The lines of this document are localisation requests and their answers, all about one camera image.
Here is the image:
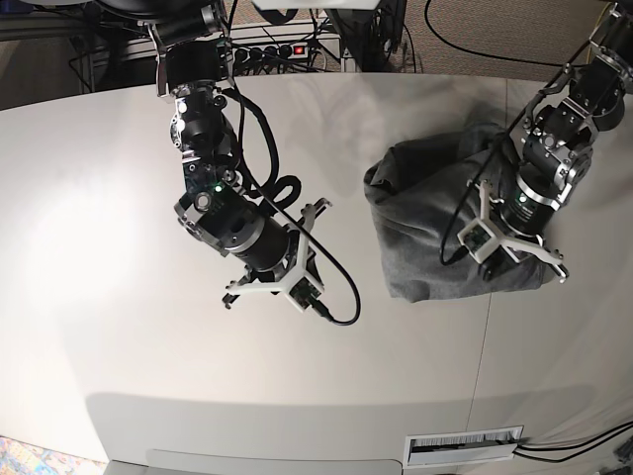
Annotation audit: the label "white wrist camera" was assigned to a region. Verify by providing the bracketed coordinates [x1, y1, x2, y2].
[457, 218, 499, 264]
[288, 275, 324, 313]

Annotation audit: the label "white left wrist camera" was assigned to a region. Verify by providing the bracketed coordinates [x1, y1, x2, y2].
[457, 218, 499, 264]

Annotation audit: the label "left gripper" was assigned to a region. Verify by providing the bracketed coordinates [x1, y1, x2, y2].
[472, 177, 569, 283]

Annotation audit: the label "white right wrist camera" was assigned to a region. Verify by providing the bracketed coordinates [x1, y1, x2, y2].
[288, 275, 324, 313]

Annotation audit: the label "grey T-shirt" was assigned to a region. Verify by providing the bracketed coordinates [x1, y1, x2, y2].
[363, 123, 551, 303]

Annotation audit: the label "black power strip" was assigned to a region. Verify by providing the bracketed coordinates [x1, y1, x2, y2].
[233, 46, 314, 76]

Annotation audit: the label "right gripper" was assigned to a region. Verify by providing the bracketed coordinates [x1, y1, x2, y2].
[223, 211, 324, 309]

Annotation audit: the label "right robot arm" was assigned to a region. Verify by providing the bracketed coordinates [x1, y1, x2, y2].
[101, 1, 328, 315]

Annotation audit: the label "black cables at grommet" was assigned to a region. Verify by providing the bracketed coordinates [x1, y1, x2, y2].
[513, 421, 633, 464]

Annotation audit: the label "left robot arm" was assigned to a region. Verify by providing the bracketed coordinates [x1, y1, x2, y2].
[457, 1, 632, 281]

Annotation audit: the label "yellow cable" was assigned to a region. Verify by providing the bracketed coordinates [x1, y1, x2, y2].
[582, 0, 617, 65]

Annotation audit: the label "white cable grommet tray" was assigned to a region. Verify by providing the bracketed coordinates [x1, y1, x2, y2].
[403, 426, 524, 469]

